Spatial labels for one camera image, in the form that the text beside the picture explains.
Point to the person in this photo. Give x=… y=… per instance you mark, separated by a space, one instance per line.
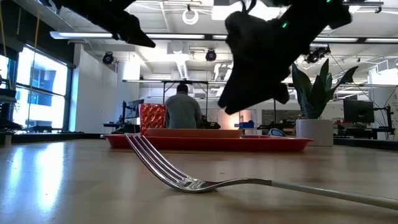
x=183 y=109

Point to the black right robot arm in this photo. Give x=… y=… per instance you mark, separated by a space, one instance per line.
x=311 y=18

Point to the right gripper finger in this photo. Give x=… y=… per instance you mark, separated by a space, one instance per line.
x=239 y=93
x=282 y=95

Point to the black monitor with stand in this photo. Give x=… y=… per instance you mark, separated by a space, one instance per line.
x=358 y=111

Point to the white hanging duct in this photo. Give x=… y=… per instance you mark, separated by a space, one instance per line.
x=182 y=67

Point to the black monitor on arm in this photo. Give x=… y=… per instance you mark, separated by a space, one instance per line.
x=136 y=105

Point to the white plant pot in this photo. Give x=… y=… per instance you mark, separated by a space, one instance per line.
x=314 y=132

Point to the black round ceiling lamp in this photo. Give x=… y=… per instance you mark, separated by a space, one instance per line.
x=108 y=58
x=211 y=55

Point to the long ceiling light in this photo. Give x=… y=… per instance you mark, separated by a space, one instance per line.
x=174 y=36
x=335 y=40
x=81 y=35
x=219 y=37
x=382 y=40

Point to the blue box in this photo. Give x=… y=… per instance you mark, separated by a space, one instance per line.
x=247 y=125

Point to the black ceiling spotlight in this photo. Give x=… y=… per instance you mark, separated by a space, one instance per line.
x=315 y=56

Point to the green snake plant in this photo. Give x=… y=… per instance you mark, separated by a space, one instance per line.
x=314 y=99

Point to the large window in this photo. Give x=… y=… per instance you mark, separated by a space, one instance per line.
x=40 y=93

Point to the black device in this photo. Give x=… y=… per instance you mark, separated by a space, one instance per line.
x=211 y=125

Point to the black tall table frame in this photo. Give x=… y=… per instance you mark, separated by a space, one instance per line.
x=174 y=82

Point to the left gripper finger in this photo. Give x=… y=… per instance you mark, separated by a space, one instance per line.
x=135 y=34

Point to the orange textured cup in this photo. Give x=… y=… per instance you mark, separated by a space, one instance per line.
x=152 y=119

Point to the red plastic tray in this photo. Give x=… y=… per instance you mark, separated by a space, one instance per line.
x=202 y=143

